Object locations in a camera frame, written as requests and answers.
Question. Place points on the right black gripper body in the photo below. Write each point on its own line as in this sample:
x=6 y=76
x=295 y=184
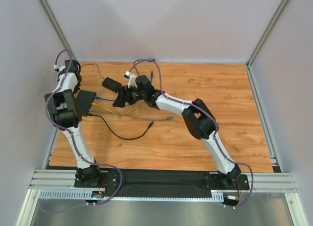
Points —
x=123 y=96

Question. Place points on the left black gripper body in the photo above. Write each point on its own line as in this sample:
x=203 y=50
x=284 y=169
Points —
x=85 y=102

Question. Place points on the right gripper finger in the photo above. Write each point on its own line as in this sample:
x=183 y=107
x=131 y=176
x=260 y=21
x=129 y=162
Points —
x=119 y=101
x=122 y=93

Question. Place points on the black network switch box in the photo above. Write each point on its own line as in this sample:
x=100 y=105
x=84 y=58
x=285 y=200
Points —
x=85 y=99

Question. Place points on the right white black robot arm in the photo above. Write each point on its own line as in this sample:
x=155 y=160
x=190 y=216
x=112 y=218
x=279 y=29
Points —
x=198 y=119

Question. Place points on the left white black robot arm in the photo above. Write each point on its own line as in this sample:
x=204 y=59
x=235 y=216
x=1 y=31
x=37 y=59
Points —
x=64 y=108

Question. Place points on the black power adapter brick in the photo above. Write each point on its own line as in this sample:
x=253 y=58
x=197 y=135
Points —
x=111 y=84

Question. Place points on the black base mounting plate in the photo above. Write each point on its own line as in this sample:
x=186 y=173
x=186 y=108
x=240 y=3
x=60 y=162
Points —
x=209 y=180

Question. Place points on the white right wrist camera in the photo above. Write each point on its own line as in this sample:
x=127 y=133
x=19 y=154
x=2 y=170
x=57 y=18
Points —
x=131 y=78

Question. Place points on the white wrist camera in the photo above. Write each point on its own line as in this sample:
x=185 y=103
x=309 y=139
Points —
x=131 y=78
x=58 y=68

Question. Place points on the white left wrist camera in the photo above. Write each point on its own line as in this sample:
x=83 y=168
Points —
x=58 y=68

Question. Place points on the grey slotted cable duct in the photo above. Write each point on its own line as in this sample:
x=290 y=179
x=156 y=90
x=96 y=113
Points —
x=52 y=194

